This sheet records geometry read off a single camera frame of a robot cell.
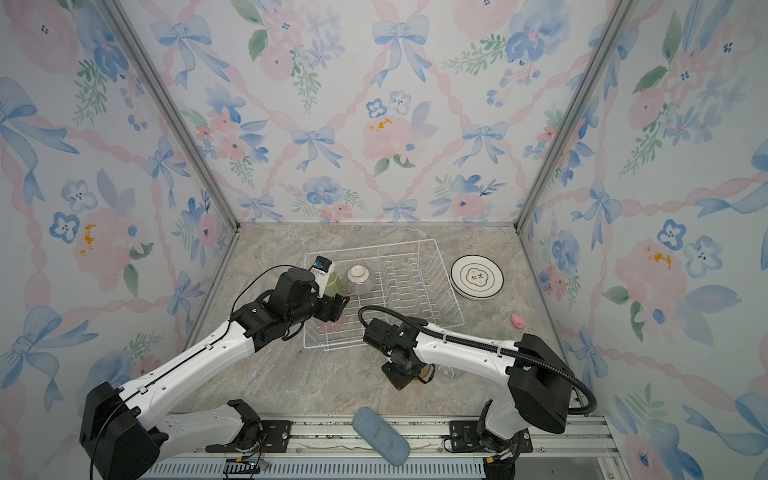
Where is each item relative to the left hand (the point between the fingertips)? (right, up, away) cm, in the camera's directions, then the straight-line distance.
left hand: (336, 290), depth 79 cm
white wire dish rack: (+18, 0, +25) cm, 31 cm away
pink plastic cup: (-4, -12, +11) cm, 17 cm away
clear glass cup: (+24, -10, -29) cm, 39 cm away
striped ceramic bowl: (+4, 0, +19) cm, 19 cm away
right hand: (+17, -22, +1) cm, 28 cm away
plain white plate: (+43, +2, +23) cm, 49 cm away
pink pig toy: (+54, -11, +14) cm, 57 cm away
